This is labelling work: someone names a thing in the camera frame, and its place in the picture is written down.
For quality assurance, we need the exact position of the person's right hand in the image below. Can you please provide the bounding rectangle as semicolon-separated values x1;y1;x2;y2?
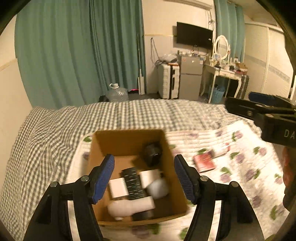
281;147;295;188

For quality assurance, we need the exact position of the black wall television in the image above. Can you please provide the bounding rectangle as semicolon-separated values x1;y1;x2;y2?
176;22;213;50

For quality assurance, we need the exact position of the clear water jug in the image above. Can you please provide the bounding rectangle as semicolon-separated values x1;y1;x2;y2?
106;83;128;102

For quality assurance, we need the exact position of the white round jar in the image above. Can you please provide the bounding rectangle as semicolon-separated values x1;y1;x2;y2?
147;178;169;199

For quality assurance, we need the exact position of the blue laundry basket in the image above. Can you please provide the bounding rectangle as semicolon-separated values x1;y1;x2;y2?
210;84;225;104

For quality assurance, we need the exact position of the black round object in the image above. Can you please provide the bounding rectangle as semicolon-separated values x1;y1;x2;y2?
142;143;162;167

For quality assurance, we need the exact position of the green curtain right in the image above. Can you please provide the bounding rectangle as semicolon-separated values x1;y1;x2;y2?
214;0;245;62

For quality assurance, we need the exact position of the white dressing table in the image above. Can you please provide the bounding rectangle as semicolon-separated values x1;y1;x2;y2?
201;64;245;103

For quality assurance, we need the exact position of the white floral quilt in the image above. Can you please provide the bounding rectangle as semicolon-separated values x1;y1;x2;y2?
66;120;288;240

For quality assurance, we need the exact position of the green curtain left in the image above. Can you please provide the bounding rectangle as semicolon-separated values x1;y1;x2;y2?
15;1;145;109

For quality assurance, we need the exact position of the white hair dryer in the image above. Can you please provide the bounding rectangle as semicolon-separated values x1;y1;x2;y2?
107;196;155;220

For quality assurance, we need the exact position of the grey checkered bed sheet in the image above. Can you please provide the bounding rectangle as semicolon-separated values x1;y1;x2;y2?
1;99;239;240

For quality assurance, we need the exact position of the green curtain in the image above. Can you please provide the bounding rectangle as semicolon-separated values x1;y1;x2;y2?
15;1;145;109
214;0;245;62

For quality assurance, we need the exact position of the white plastic drawer cabinet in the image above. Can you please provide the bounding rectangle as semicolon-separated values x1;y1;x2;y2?
158;64;180;99

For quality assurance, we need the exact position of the white air conditioner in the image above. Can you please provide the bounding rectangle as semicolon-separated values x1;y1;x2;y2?
174;0;213;10

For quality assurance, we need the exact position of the black TV remote control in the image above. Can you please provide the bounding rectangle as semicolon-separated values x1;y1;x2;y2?
121;167;147;200

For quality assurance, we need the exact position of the white small box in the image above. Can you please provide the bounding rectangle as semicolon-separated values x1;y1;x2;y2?
109;178;129;199

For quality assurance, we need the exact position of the silver mini fridge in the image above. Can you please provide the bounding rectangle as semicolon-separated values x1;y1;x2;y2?
179;56;203;100

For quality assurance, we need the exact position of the dark suitcase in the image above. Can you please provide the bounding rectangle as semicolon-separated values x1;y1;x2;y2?
237;75;249;99

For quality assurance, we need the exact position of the oval white vanity mirror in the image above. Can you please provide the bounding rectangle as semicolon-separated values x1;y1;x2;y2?
212;35;231;61

